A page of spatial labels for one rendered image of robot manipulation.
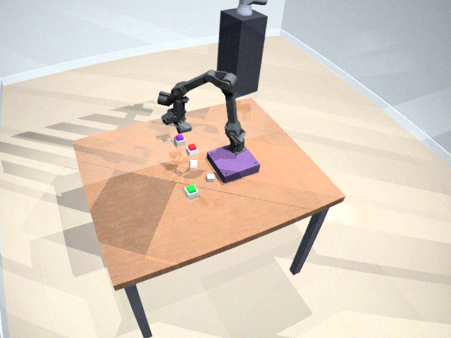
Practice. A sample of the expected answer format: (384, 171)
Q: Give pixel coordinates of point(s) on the red button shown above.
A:
(191, 149)

